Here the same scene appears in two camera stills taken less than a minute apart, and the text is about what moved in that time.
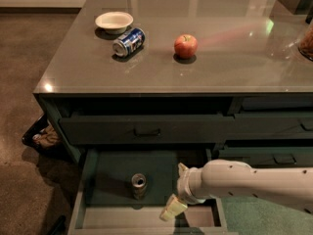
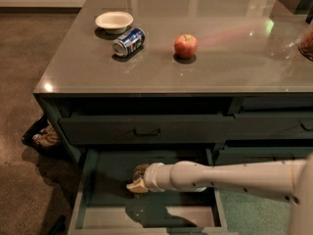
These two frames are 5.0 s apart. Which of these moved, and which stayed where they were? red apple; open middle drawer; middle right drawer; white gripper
Moved: white gripper
Stayed: red apple; middle right drawer; open middle drawer
